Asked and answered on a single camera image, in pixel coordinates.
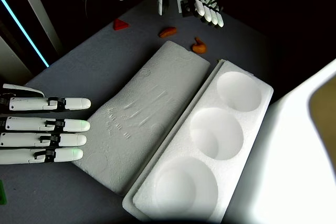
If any white side panel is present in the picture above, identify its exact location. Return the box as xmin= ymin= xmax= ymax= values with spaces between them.
xmin=0 ymin=36 xmax=34 ymax=78

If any large white rounded casing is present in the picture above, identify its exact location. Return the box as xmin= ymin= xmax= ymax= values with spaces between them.
xmin=222 ymin=58 xmax=336 ymax=224

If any orange elongated toy bread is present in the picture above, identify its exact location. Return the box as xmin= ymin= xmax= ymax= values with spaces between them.
xmin=159 ymin=26 xmax=177 ymax=38

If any white styrofoam tray with wells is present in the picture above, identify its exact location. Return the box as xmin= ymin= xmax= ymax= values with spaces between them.
xmin=122 ymin=58 xmax=274 ymax=222

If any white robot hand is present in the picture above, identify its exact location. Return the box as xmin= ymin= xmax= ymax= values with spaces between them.
xmin=156 ymin=0 xmax=225 ymax=28
xmin=0 ymin=83 xmax=92 ymax=166

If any orange curved toy food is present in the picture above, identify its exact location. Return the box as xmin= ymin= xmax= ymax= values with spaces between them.
xmin=191 ymin=37 xmax=208 ymax=54

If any white frame post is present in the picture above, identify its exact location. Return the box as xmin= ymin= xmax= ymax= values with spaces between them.
xmin=13 ymin=0 xmax=64 ymax=54

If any green toy piece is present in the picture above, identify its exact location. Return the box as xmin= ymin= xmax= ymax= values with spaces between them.
xmin=0 ymin=179 xmax=7 ymax=205

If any grey table cloth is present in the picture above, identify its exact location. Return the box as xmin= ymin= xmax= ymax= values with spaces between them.
xmin=0 ymin=0 xmax=271 ymax=224

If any red triangular toy block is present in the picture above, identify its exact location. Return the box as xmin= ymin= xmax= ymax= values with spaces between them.
xmin=113 ymin=18 xmax=130 ymax=30

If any cyan light strip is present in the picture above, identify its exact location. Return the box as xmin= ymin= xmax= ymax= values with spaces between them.
xmin=0 ymin=0 xmax=50 ymax=68

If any white styrofoam lid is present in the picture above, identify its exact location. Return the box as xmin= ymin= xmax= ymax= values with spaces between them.
xmin=71 ymin=40 xmax=211 ymax=196

